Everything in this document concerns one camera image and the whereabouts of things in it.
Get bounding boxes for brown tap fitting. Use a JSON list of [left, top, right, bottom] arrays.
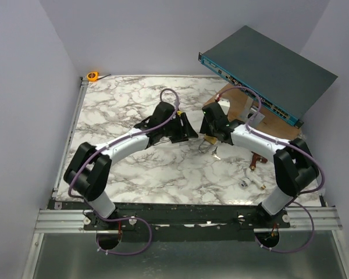
[[250, 152, 268, 171]]

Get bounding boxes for white tap fitting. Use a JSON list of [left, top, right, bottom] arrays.
[[240, 169, 266, 190]]

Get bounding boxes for wooden board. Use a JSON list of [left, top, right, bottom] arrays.
[[204, 84, 301, 140]]

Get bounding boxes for metal switch stand bracket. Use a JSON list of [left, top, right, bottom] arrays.
[[240, 97, 265, 128]]

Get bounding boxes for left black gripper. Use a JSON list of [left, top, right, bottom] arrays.
[[161, 113, 198, 144]]

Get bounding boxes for silver padlock key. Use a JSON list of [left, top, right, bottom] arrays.
[[212, 147, 221, 160]]

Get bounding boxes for long shackle brass padlock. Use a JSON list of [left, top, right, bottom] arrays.
[[198, 135, 217, 153]]

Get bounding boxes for orange tape measure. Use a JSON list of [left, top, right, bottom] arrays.
[[86, 71, 111, 82]]

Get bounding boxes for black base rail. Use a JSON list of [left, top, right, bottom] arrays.
[[84, 203, 290, 242]]

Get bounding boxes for teal network switch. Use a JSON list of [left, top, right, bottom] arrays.
[[198, 26, 337, 128]]

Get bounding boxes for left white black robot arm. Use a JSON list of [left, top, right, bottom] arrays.
[[63, 101, 198, 230]]

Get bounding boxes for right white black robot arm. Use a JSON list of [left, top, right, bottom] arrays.
[[200, 102, 319, 228]]

